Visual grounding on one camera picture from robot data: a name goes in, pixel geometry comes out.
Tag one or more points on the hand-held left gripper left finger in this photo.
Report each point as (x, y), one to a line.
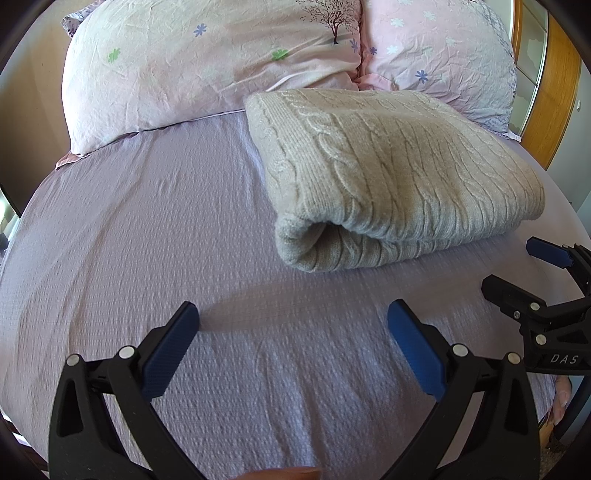
(166, 355)

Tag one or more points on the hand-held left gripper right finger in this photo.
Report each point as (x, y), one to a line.
(415, 350)

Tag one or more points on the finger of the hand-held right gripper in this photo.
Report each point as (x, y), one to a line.
(505, 290)
(549, 253)

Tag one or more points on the person's right hand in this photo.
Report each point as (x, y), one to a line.
(561, 394)

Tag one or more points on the person's left hand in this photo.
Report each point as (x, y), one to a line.
(286, 474)

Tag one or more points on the lavender bed sheet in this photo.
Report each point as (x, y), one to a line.
(231, 258)

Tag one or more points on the pink floral pillow white flowers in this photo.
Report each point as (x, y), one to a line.
(443, 55)

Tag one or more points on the pink floral pillow tree print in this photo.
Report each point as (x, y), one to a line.
(194, 60)

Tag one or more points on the wooden frame with glass panels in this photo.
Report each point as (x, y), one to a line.
(551, 78)

